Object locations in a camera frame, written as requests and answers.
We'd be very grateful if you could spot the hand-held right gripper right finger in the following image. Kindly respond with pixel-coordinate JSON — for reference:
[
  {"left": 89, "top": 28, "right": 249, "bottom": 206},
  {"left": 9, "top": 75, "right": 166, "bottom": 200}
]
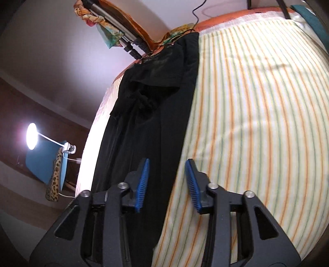
[{"left": 184, "top": 158, "right": 301, "bottom": 267}]

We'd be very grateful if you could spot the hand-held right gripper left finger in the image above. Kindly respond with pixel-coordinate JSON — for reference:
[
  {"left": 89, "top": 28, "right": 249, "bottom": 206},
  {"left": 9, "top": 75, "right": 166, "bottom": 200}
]
[{"left": 28, "top": 158, "right": 155, "bottom": 267}]

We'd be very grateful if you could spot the black garment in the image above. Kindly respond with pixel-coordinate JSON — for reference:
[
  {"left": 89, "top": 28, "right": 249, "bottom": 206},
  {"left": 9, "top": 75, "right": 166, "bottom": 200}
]
[{"left": 91, "top": 32, "right": 201, "bottom": 267}]

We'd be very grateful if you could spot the leopard print cloth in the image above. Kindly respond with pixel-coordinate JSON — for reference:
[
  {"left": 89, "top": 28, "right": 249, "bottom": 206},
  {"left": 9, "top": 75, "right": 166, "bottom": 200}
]
[{"left": 45, "top": 147, "right": 65, "bottom": 202}]

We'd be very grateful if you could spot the yellow striped bed sheet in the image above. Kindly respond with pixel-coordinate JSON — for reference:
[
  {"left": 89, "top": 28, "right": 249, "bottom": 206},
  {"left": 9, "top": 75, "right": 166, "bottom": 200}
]
[{"left": 77, "top": 13, "right": 329, "bottom": 267}]

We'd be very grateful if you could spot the blue chair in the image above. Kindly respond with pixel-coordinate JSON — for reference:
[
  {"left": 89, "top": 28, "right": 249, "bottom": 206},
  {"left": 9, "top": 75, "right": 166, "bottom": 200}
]
[{"left": 26, "top": 140, "right": 78, "bottom": 192}]

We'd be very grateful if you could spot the white clip-on disc lamp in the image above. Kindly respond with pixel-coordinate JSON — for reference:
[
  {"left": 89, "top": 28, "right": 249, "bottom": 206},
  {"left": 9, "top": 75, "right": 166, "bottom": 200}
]
[{"left": 26, "top": 122, "right": 78, "bottom": 155}]

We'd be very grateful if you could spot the folded black metal stand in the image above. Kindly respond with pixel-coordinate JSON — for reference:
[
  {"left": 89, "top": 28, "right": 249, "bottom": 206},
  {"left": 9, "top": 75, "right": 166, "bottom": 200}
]
[{"left": 82, "top": 0, "right": 144, "bottom": 61}]

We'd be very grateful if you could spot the colourful patterned scarf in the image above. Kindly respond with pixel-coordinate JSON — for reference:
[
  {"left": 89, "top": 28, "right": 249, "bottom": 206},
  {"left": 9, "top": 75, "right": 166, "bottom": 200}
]
[{"left": 74, "top": 0, "right": 124, "bottom": 49}]

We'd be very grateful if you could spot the green yellow patterned cloth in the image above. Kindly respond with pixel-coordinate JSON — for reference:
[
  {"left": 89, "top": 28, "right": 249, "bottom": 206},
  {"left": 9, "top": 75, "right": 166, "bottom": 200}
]
[{"left": 161, "top": 23, "right": 196, "bottom": 46}]

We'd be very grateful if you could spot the orange mattress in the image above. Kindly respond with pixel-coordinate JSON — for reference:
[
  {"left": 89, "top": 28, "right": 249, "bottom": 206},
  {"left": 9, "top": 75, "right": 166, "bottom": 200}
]
[{"left": 113, "top": 7, "right": 296, "bottom": 83}]

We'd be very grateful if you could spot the orange fabric panel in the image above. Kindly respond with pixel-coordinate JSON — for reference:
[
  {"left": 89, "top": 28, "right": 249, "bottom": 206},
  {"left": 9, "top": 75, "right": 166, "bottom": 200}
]
[{"left": 98, "top": 0, "right": 156, "bottom": 49}]

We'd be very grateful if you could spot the teal garment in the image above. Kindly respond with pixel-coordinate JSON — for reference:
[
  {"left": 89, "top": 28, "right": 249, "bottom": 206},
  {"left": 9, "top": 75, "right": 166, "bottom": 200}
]
[{"left": 292, "top": 5, "right": 325, "bottom": 47}]

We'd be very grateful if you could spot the white lamp cable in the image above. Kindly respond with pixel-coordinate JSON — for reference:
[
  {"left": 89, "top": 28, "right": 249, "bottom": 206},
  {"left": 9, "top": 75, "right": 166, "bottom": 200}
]
[{"left": 59, "top": 157, "right": 83, "bottom": 199}]

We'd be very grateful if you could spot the black power cable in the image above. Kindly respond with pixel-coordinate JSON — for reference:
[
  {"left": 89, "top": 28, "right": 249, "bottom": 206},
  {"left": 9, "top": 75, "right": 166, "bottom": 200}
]
[{"left": 139, "top": 0, "right": 207, "bottom": 63}]

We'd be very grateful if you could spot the black ring light tripod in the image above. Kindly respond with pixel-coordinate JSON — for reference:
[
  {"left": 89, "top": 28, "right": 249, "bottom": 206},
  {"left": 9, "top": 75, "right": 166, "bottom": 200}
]
[{"left": 246, "top": 0, "right": 293, "bottom": 20}]

